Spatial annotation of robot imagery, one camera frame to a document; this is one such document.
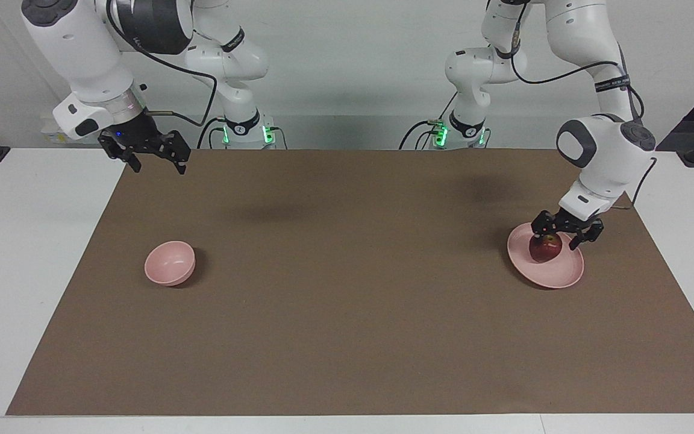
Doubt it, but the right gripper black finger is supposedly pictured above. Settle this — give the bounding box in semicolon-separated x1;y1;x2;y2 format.
105;146;142;174
163;130;192;176

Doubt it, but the pink bowl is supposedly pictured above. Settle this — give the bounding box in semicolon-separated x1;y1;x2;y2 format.
144;241;196;287

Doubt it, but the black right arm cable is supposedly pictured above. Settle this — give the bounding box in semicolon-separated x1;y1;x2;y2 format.
105;0;219;131

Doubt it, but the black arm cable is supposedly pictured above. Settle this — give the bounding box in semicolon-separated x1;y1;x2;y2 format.
508;0;658;210
105;0;219;131

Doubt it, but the dark angled board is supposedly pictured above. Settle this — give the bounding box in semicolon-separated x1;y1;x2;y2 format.
654;68;694;201

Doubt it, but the black base cable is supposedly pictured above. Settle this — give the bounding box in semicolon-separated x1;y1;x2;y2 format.
196;116;228;150
399;90;458;150

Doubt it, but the pink plate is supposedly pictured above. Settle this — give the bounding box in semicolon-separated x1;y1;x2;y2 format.
507;222;585;289

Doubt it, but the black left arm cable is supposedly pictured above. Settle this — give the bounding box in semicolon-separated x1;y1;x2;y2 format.
508;0;658;210

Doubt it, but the red apple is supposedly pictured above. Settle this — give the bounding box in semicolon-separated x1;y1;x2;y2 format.
529;234;563;263

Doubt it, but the black left base cable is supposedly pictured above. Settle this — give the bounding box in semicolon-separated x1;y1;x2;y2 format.
399;90;458;150

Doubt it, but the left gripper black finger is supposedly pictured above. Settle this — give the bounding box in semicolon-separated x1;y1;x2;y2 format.
531;210;558;239
568;219;605;251

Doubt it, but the black right base cable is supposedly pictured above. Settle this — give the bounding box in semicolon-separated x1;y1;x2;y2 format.
196;116;228;150

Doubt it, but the brown table mat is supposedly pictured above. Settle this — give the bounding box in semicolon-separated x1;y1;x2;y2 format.
5;149;694;417

